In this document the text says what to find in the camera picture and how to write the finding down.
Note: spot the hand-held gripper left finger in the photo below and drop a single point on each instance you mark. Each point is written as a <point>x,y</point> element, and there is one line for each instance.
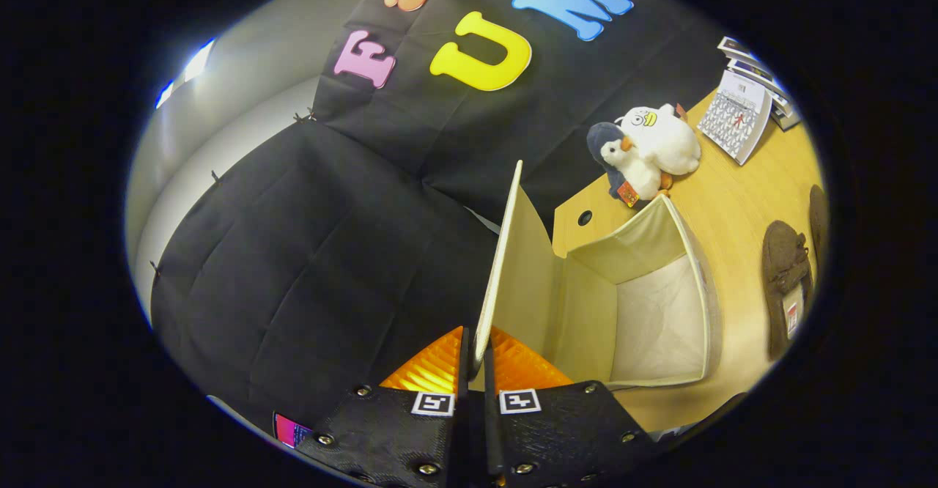
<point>462,429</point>

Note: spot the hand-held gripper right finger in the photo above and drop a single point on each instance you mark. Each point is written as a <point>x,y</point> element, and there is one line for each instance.
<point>492,429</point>

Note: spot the beige fabric storage box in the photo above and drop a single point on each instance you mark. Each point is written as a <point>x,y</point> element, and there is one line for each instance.
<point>652,312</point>

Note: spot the brown fuzzy shoe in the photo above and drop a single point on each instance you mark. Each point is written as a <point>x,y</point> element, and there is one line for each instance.
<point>819,217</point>
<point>784,268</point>

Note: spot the pink red flat object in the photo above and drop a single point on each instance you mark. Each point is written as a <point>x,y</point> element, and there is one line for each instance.
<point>292,431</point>

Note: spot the black backdrop cloth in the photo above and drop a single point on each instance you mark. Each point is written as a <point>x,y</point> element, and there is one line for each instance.
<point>293,253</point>

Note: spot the grey white penguin plush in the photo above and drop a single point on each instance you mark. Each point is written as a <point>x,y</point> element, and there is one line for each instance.
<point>639,176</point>

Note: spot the white duck plush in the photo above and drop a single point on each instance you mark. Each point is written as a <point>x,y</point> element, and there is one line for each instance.
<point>670,143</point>

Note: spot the patterned cover white book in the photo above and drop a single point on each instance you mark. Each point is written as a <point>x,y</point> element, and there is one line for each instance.
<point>733,118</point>

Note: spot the white paperback book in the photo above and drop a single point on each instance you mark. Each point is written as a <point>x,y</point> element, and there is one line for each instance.
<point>783,100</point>

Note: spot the large ceiling light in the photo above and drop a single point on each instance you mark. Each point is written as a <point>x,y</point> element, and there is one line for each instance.
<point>187,70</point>

